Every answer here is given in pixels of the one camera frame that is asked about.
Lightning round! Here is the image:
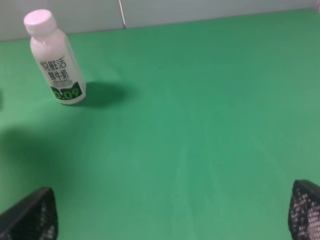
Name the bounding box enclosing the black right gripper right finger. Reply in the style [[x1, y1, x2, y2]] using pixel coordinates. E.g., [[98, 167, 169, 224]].
[[288, 180, 320, 240]]

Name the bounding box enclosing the white milk bottle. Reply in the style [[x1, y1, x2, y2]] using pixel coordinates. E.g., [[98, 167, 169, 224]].
[[23, 9, 87, 105]]

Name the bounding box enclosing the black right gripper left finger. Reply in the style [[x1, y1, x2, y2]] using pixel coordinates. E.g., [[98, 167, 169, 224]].
[[0, 187, 59, 240]]

